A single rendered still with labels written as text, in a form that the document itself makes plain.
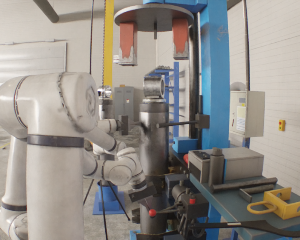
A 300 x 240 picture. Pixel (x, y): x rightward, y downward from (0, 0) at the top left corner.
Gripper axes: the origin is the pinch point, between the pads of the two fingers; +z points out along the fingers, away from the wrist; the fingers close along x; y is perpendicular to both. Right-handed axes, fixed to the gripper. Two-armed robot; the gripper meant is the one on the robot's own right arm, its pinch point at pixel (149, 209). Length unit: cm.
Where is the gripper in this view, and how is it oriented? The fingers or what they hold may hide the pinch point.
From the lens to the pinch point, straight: 119.6
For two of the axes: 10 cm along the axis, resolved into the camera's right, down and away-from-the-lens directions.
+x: 9.3, -3.5, 1.0
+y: 1.5, 1.1, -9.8
